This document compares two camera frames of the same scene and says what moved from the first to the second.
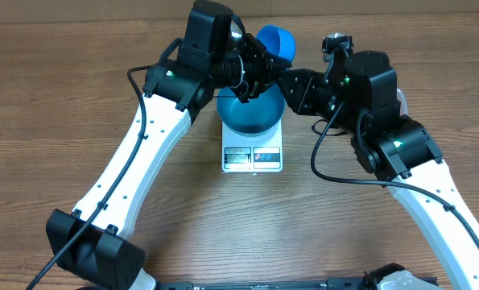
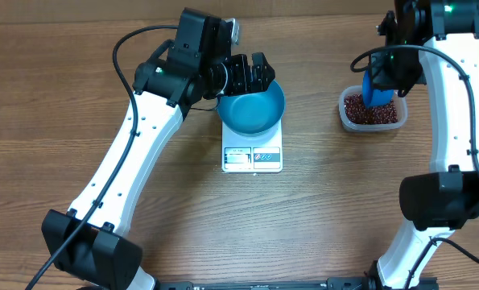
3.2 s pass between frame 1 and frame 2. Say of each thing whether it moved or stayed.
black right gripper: moved
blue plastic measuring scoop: moved
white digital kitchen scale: stayed
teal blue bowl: stayed
